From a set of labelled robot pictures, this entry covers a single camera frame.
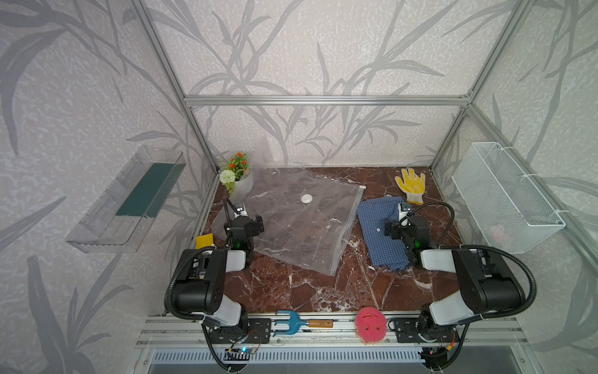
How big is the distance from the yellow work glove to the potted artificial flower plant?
74cm

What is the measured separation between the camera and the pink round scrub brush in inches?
28.2

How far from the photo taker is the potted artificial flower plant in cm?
98

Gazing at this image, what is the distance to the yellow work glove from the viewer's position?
1.10m

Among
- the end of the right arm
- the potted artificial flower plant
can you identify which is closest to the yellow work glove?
the end of the right arm

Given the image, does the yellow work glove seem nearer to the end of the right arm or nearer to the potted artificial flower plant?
the end of the right arm

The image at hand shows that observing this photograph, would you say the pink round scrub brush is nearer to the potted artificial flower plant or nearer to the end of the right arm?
the end of the right arm

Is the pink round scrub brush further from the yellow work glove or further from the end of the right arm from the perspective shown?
the yellow work glove

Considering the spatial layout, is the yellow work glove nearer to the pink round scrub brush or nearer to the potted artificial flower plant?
the pink round scrub brush

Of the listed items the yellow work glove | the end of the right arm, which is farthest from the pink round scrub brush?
the yellow work glove

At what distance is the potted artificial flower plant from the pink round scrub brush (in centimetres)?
67

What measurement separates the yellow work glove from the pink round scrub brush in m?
0.53

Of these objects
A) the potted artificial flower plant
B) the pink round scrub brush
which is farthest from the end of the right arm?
the potted artificial flower plant
